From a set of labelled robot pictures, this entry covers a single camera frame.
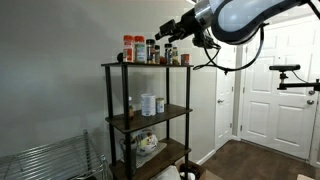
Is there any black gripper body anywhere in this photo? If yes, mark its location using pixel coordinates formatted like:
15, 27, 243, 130
175, 9, 201, 38

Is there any red cap spice bottle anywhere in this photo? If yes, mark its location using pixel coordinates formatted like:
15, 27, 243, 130
122, 34, 135, 63

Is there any tall black cap spice jar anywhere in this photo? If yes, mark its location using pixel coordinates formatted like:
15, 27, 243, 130
164, 43, 174, 65

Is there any white cap sauce bottle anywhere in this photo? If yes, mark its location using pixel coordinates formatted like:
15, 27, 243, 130
171, 46, 180, 66

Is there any small black cap spice jar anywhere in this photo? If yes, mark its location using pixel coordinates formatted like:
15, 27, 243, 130
154, 44, 162, 65

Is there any large black cap spice jar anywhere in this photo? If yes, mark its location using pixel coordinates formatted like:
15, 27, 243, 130
145, 38, 157, 65

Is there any small brown sauce bottle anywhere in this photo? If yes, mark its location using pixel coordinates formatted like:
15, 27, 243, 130
128, 96, 135, 120

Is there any dark wood shelf unit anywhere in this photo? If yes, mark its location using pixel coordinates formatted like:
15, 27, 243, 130
100, 61, 194, 180

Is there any dark grey water bottle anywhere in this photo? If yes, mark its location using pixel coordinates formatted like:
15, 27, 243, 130
119, 138, 138, 176

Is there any red food box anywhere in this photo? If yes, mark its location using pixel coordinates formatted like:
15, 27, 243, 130
180, 53, 191, 66

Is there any red cap green label jar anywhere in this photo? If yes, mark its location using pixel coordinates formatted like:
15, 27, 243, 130
133, 35, 147, 64

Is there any small printed tin can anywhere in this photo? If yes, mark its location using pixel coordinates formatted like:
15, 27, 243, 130
155, 97, 166, 114

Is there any white cylindrical canister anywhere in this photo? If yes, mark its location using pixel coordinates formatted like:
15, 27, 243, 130
140, 93, 157, 117

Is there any narrow white panel door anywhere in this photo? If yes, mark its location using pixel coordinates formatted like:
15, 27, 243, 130
214, 43, 236, 151

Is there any colourful printed bowl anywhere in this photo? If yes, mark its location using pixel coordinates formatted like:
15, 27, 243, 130
134, 129, 159, 157

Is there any white mesh mat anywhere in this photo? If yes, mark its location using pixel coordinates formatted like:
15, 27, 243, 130
134, 141, 168, 169

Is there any brown cardboard box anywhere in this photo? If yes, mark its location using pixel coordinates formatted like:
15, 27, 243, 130
174, 159, 218, 180

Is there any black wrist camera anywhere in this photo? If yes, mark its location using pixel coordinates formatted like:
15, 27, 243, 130
192, 30, 217, 50

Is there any black stereo camera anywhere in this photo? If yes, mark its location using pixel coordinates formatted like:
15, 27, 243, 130
269, 64, 301, 73

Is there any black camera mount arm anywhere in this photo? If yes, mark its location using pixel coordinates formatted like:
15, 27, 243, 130
277, 71, 320, 92

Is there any chrome wire rack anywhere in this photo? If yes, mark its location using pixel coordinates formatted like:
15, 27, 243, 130
0, 129, 113, 180

